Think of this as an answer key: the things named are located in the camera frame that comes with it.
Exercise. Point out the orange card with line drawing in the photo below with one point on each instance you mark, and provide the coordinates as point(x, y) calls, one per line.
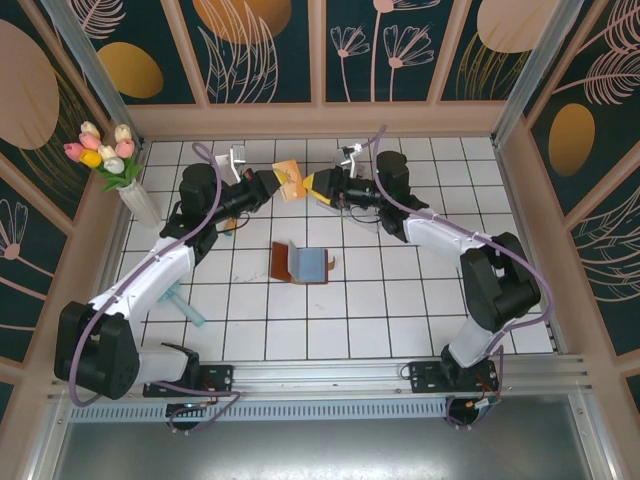
point(290, 180)

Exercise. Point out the brown leather card holder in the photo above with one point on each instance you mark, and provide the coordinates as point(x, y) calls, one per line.
point(280, 262)

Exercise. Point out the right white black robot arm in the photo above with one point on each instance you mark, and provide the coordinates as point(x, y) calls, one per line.
point(435, 232)

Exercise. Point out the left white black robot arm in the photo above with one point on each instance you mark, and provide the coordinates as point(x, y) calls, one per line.
point(150, 275)

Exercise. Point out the light blue card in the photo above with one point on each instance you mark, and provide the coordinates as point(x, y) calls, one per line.
point(312, 265)

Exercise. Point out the white ribbed vase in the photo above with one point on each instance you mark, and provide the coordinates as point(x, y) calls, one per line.
point(142, 207)

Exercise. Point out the green artificial tulip leaves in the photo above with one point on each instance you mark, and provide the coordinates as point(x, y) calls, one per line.
point(122, 176)

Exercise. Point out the pink artificial tulip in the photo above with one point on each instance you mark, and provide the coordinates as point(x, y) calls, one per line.
point(125, 147)
point(73, 149)
point(90, 142)

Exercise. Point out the white artificial tulip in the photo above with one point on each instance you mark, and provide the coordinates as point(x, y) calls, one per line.
point(114, 165)
point(106, 151)

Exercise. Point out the cream artificial tulip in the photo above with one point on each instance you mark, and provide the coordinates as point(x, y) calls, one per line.
point(91, 128)
point(123, 132)

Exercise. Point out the yellow artificial tulip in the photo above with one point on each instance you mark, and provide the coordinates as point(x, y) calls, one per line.
point(90, 158)

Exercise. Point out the light teal plastic tool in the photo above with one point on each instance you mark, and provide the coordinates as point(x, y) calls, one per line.
point(192, 312)

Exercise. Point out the green circuit board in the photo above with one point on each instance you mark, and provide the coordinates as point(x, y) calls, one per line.
point(484, 404)

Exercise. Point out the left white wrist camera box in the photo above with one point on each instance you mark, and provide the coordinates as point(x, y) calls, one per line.
point(237, 156)

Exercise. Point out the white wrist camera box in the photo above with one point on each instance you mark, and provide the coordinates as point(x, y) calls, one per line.
point(237, 156)
point(352, 152)

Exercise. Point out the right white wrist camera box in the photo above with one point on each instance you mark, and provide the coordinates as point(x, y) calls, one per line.
point(352, 152)

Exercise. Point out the aluminium corner post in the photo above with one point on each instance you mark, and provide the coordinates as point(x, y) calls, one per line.
point(93, 65)
point(540, 65)

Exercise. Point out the aluminium frame rail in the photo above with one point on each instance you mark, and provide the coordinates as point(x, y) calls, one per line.
point(320, 375)

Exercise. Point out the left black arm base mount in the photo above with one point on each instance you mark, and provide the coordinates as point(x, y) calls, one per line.
point(220, 377)

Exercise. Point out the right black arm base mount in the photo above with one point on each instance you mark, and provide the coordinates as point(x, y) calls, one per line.
point(425, 377)

